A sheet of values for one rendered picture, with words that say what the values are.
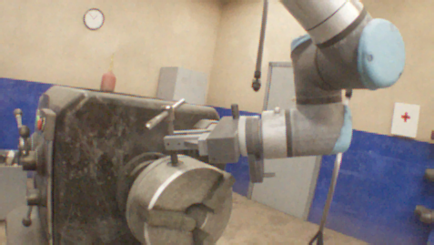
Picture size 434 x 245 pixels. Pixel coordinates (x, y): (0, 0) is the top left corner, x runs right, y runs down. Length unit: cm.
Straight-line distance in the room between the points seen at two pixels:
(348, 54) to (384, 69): 5
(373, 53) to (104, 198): 66
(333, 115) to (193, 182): 31
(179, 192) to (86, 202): 26
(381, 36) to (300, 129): 22
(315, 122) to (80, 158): 52
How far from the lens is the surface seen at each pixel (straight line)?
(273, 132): 48
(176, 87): 411
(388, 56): 37
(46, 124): 68
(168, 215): 55
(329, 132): 48
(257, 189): 428
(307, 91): 48
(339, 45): 35
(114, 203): 75
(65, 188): 69
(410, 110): 330
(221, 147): 47
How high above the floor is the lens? 134
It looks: 3 degrees down
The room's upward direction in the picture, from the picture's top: 9 degrees clockwise
